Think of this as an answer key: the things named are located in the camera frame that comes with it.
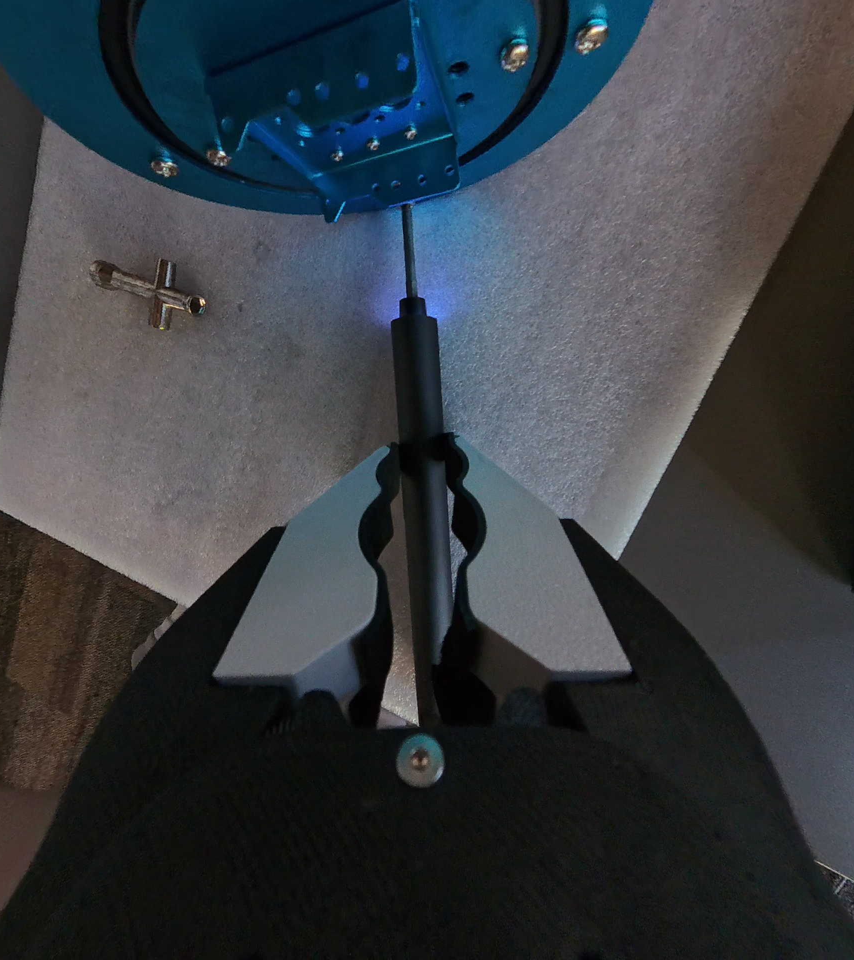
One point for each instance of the black electric screwdriver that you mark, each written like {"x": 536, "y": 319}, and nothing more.
{"x": 416, "y": 375}

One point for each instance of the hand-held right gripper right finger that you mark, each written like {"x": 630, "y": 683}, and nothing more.
{"x": 547, "y": 600}

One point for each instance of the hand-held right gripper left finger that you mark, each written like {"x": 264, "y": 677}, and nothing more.
{"x": 299, "y": 600}

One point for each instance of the white foam mat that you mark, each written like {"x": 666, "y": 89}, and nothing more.
{"x": 172, "y": 450}

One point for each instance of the blue round metal turntable base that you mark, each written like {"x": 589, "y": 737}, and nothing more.
{"x": 59, "y": 67}

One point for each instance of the metal cross wrench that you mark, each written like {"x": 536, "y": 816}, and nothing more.
{"x": 164, "y": 296}

